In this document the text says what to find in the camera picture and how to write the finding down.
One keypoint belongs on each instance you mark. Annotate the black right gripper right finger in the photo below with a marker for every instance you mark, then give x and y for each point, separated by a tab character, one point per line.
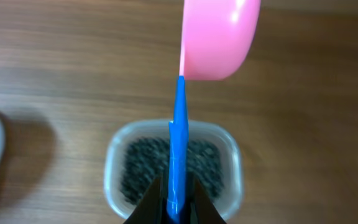
202	209

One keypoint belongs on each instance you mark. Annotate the clear plastic container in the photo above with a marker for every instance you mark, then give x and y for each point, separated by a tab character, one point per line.
231	196

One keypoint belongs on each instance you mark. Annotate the pink scoop with blue handle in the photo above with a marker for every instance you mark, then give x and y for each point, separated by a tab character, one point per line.
216	36

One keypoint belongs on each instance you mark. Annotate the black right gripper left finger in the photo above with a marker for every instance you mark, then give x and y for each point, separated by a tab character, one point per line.
149	209

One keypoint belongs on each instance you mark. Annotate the black beans in container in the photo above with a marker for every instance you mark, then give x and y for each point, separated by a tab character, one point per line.
148	158

